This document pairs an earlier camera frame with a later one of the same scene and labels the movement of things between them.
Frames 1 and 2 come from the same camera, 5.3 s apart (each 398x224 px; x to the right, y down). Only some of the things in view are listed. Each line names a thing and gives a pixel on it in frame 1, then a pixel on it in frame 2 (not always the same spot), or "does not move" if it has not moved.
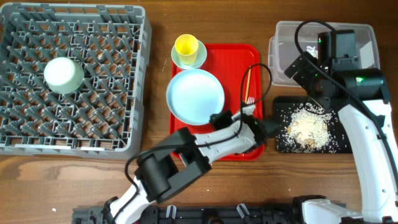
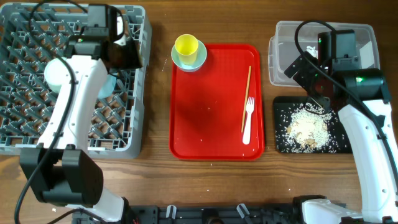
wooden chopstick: [248, 83] does not move
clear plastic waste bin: [292, 38] does not move
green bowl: [64, 75] does not move
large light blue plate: [193, 95] to [108, 87]
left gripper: [219, 119] to [134, 48]
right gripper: [301, 76] does not move
